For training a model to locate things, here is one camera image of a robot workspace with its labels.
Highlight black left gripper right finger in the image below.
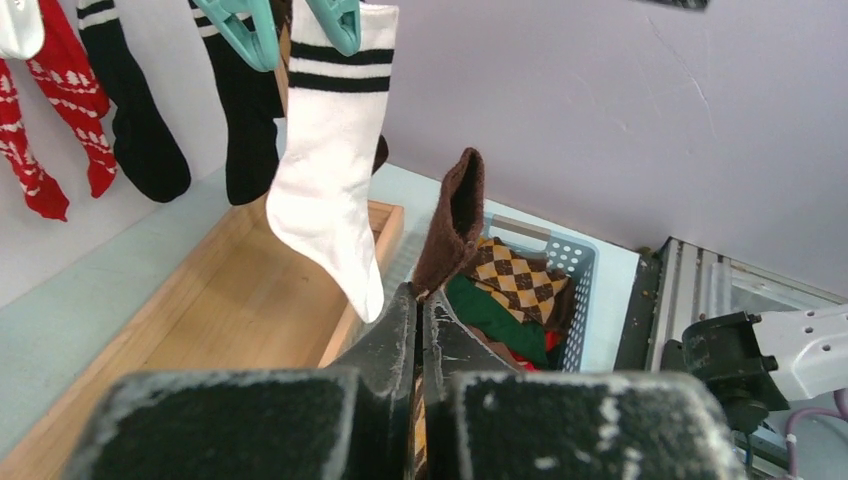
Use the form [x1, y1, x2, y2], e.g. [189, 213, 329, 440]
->
[422, 293, 746, 479]

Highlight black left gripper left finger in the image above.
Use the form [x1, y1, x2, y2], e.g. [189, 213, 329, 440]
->
[66, 283, 417, 479]

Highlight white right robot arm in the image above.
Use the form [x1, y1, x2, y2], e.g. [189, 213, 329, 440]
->
[660, 305, 847, 434]

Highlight white oval clip hanger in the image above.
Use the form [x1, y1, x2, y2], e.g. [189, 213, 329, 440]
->
[0, 0, 45, 60]

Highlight green sock in basket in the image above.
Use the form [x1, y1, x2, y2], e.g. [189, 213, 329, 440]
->
[445, 275, 549, 370]

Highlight light blue plastic basket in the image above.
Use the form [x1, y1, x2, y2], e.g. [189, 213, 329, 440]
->
[380, 211, 601, 374]

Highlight black sock white stripes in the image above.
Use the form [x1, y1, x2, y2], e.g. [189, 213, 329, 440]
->
[189, 1, 284, 205]

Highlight red patterned sock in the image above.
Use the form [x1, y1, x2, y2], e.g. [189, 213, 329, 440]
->
[1, 60, 70, 222]
[26, 0, 117, 198]

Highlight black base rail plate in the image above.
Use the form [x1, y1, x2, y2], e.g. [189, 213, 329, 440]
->
[613, 247, 662, 370]

